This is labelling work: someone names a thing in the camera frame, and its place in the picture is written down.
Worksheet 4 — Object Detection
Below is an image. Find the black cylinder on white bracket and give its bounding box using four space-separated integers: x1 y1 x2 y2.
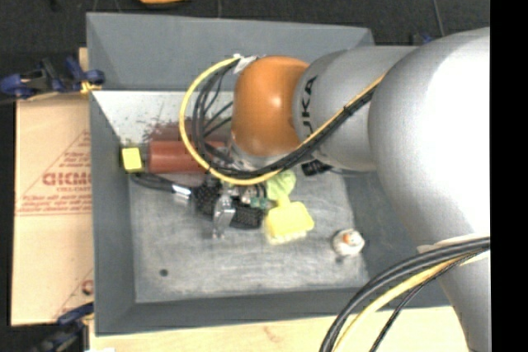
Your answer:
299 158 333 179

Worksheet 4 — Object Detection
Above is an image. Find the black mesh object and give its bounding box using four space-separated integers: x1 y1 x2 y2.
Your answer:
192 176 267 231

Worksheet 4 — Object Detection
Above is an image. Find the light green cloth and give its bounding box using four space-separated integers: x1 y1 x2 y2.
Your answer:
265 170 298 201

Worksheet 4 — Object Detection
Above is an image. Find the black cable with silver plug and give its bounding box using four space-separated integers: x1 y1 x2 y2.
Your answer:
130 171 194 204

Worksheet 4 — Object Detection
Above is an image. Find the white and orange toy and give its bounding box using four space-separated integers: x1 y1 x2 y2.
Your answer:
332 228 366 259

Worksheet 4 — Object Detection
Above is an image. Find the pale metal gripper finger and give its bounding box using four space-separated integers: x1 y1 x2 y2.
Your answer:
219 194 238 228
211 206 227 241

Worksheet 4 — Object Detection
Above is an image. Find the brown cardboard board, red print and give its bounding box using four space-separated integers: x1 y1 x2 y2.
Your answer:
9 46 96 327

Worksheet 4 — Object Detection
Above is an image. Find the yellow square block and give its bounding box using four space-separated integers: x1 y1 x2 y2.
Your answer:
120 146 144 173

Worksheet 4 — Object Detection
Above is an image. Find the red-brown flat block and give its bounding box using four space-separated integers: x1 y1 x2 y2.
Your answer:
145 138 227 175

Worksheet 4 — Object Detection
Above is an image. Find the grey metal bin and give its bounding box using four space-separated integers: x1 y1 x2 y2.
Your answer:
85 12 455 336

